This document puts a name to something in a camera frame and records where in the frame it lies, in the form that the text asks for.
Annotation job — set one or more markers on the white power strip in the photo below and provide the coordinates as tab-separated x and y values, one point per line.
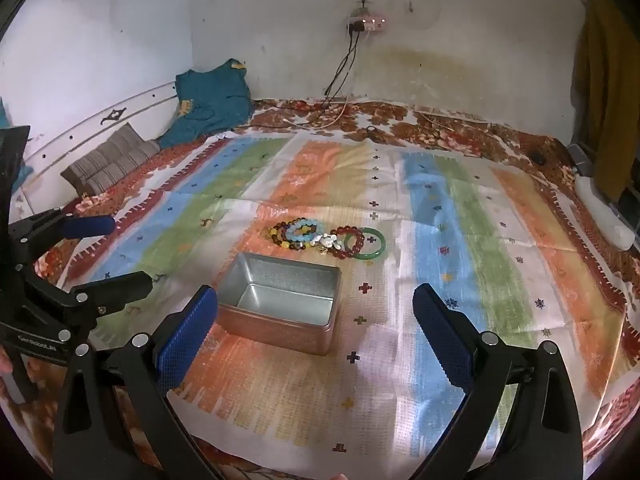
367	24

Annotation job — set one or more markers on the teal garment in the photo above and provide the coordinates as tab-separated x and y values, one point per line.
210	105

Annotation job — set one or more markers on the brown floral bedsheet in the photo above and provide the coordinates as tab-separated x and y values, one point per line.
440	130

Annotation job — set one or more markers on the white headboard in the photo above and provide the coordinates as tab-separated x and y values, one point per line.
85	120

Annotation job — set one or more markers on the silver metal tin box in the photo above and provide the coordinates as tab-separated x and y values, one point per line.
280	280

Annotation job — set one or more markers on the white bolster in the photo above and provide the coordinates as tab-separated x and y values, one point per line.
602	210

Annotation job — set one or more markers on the grey box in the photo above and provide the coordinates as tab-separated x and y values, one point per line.
580	160

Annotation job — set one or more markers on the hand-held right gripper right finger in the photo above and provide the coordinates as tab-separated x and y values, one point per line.
442	340

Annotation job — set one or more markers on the mustard yellow hanging cloth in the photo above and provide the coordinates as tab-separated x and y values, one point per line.
607	85

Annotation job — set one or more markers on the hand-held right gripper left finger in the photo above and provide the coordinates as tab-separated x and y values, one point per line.
187	340

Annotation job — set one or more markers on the colourful striped cloth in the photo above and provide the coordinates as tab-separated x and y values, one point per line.
450	260

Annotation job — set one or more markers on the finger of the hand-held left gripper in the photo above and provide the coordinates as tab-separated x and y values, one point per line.
90	226
120	287

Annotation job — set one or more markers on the brown striped cushion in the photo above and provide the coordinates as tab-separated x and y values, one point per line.
112	157

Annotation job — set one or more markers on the green jade bangle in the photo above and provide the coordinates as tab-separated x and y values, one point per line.
380	240

